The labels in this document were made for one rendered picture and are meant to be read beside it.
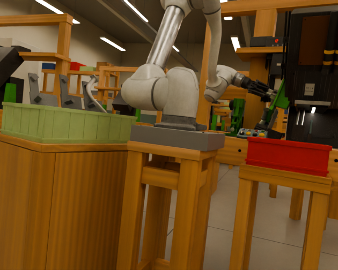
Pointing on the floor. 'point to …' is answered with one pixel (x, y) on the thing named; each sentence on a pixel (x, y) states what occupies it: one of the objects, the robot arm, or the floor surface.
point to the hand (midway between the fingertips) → (272, 94)
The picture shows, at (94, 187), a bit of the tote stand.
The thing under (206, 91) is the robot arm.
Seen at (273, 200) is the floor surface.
